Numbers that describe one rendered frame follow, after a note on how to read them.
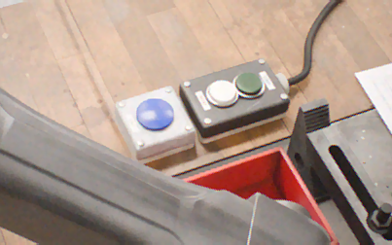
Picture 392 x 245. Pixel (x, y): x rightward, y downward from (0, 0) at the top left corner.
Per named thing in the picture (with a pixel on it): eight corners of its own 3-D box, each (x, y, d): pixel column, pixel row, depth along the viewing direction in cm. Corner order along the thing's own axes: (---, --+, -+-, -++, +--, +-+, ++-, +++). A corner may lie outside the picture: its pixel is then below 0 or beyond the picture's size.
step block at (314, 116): (285, 156, 92) (299, 105, 85) (308, 147, 93) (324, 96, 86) (313, 202, 89) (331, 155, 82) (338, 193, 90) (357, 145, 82)
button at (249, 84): (230, 87, 95) (231, 76, 93) (253, 80, 96) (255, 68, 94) (240, 106, 93) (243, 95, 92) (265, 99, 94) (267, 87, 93)
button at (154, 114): (130, 114, 92) (130, 102, 90) (164, 103, 93) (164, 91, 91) (144, 142, 90) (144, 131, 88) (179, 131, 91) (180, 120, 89)
